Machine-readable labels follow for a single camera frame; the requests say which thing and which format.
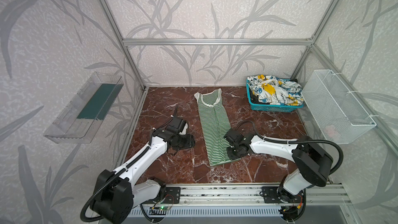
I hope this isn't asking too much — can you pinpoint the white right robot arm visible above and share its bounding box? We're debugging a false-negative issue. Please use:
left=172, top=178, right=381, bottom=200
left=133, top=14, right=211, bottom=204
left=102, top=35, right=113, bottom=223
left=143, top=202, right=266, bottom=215
left=224, top=129, right=333, bottom=203

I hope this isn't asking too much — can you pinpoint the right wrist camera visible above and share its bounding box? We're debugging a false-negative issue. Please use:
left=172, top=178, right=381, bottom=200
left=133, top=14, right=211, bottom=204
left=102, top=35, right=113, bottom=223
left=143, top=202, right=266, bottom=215
left=224, top=128, right=244, bottom=147

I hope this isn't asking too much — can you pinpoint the clear plastic wall tray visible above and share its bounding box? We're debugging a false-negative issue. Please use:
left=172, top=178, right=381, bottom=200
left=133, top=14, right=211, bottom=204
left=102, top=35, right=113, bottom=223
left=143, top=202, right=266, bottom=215
left=44, top=72, right=124, bottom=144

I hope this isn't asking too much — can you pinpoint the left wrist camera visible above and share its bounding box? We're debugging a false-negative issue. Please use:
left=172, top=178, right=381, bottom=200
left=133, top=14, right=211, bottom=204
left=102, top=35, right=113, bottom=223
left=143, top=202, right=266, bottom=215
left=166, top=117, right=188, bottom=135

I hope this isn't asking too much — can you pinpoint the white yellow blue printed garment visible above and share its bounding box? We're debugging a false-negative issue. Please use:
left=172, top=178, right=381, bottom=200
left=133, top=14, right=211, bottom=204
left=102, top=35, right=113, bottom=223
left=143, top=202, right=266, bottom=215
left=246, top=75, right=304, bottom=106

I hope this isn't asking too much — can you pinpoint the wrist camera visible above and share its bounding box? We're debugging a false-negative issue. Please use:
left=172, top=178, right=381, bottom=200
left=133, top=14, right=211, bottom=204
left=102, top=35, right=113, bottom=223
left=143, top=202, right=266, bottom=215
left=166, top=117, right=188, bottom=135
left=224, top=128, right=244, bottom=147

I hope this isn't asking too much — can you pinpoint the green white striped shirt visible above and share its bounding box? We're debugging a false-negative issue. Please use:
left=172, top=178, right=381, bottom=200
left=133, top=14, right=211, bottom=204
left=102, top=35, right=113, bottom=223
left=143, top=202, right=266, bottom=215
left=194, top=88, right=234, bottom=167

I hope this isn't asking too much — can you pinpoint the white wire mesh basket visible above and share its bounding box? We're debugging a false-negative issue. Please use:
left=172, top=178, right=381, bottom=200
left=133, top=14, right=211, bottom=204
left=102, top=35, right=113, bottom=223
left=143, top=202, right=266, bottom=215
left=302, top=69, right=377, bottom=145

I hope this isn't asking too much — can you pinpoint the teal plastic laundry basket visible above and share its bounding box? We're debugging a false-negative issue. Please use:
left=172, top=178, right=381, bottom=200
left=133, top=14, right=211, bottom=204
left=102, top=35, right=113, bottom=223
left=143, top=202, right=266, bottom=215
left=246, top=81, right=305, bottom=113

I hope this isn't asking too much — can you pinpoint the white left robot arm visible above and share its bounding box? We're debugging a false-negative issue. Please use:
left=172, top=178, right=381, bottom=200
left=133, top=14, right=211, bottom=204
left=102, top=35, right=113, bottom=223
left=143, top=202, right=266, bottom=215
left=80, top=129, right=195, bottom=224

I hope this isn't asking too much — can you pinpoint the aluminium frame crossbar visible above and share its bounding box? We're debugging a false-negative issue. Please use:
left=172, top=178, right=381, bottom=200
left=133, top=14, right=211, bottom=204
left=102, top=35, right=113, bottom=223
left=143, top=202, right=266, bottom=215
left=122, top=38, right=313, bottom=46

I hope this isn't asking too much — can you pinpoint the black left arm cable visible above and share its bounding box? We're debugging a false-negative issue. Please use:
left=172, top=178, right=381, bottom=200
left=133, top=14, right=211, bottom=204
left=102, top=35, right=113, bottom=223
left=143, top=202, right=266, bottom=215
left=80, top=104, right=179, bottom=223

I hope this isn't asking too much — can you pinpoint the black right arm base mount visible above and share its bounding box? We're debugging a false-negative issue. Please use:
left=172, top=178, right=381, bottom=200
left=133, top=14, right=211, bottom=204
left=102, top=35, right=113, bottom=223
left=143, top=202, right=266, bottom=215
left=260, top=186, right=304, bottom=205

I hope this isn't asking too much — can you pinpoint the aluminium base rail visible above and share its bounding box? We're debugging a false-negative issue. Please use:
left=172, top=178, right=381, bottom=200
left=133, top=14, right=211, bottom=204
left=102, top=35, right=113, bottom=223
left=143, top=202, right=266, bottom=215
left=127, top=183, right=353, bottom=218

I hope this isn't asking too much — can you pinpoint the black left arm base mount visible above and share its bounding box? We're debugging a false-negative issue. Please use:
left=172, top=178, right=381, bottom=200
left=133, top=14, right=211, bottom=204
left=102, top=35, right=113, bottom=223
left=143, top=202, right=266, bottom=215
left=145, top=186, right=181, bottom=204

